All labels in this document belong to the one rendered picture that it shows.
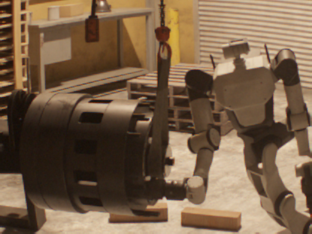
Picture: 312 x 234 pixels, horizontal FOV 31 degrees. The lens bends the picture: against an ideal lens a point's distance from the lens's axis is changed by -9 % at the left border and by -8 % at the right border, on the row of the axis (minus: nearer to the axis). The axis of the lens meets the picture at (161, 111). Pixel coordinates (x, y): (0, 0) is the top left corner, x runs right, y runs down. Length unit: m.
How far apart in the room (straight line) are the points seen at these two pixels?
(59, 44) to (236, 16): 2.63
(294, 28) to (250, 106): 5.45
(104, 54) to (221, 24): 1.73
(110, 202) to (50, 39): 4.88
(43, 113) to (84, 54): 5.94
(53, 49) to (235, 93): 4.87
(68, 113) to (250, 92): 0.78
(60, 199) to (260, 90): 0.99
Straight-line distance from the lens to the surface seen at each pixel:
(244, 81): 2.61
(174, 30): 8.87
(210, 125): 2.63
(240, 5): 8.51
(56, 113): 2.61
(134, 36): 9.24
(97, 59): 8.73
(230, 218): 3.93
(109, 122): 2.52
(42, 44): 7.11
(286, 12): 8.10
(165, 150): 2.62
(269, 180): 2.87
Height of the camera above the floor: 1.69
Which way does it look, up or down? 14 degrees down
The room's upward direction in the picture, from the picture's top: 1 degrees counter-clockwise
